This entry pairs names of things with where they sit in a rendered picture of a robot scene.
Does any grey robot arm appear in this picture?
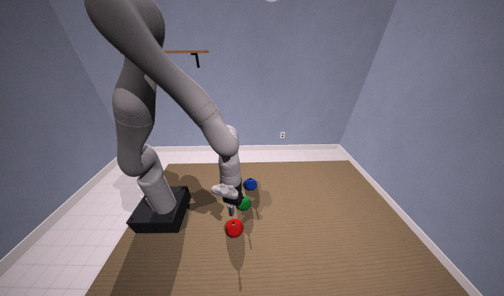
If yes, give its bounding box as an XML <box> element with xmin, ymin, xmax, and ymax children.
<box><xmin>84</xmin><ymin>0</ymin><xmax>240</xmax><ymax>215</ymax></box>

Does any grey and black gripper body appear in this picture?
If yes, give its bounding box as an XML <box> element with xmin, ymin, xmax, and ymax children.
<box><xmin>211</xmin><ymin>171</ymin><xmax>243</xmax><ymax>206</ymax></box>

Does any blue dome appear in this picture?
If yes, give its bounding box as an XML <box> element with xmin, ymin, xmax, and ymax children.
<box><xmin>244</xmin><ymin>178</ymin><xmax>257</xmax><ymax>191</ymax></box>

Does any red dome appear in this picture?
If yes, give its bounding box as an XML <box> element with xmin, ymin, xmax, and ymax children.
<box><xmin>225</xmin><ymin>219</ymin><xmax>243</xmax><ymax>238</ymax></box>

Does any green dome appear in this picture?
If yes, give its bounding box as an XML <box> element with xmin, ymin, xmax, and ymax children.
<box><xmin>236</xmin><ymin>196</ymin><xmax>251</xmax><ymax>211</ymax></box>

